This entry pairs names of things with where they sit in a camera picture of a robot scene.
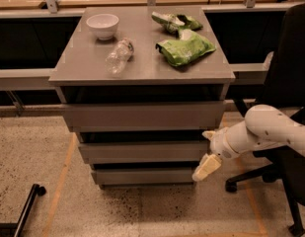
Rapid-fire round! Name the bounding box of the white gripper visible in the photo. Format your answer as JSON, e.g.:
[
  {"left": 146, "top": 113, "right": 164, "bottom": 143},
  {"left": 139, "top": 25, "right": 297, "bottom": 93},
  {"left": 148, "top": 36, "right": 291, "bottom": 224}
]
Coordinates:
[{"left": 191, "top": 127, "right": 239, "bottom": 182}]

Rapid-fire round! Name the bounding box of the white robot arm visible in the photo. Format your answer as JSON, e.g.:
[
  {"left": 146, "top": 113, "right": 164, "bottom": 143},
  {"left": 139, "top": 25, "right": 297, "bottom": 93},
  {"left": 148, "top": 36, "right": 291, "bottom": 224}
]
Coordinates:
[{"left": 192, "top": 105, "right": 305, "bottom": 182}]

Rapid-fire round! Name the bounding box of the grey top drawer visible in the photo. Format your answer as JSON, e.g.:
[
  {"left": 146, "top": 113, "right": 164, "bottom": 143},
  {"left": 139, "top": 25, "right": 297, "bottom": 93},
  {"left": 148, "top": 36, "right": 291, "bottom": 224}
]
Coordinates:
[{"left": 63, "top": 101, "right": 225, "bottom": 132}]

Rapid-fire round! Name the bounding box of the grey drawer cabinet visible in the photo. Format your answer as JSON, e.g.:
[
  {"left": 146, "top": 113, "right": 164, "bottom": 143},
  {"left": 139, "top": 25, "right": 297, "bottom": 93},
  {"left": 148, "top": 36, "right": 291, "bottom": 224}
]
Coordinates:
[{"left": 49, "top": 7, "right": 235, "bottom": 174}]

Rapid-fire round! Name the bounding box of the black office chair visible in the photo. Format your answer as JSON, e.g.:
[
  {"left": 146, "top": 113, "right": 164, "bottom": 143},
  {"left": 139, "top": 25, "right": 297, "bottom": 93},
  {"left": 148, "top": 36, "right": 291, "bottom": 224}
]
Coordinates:
[{"left": 225, "top": 3, "right": 305, "bottom": 237}]

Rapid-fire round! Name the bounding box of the large green chip bag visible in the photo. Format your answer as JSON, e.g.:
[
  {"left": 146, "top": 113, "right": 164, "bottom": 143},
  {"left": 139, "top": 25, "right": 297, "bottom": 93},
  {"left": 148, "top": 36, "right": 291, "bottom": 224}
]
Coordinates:
[{"left": 155, "top": 29, "right": 216, "bottom": 67}]

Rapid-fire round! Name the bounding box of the clear plastic bottle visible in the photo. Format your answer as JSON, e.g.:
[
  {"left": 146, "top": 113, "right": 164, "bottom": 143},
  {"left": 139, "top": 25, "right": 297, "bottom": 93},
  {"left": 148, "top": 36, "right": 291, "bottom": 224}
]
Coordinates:
[{"left": 106, "top": 38, "right": 134, "bottom": 75}]

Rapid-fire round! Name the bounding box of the small green chip bag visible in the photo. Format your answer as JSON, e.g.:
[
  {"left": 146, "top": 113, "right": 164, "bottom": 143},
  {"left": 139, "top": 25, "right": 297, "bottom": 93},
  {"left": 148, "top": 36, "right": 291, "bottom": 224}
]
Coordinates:
[{"left": 151, "top": 12, "right": 203, "bottom": 34}]

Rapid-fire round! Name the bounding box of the white ceramic bowl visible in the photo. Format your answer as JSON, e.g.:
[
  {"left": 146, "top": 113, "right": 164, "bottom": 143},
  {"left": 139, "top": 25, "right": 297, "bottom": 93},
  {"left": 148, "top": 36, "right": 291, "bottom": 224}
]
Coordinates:
[{"left": 86, "top": 14, "right": 119, "bottom": 40}]

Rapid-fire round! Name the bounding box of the black chair base leg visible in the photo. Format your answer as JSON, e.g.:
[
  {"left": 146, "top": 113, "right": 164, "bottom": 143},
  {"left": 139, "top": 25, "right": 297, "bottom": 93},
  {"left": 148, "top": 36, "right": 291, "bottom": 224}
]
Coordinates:
[{"left": 0, "top": 184, "right": 46, "bottom": 237}]

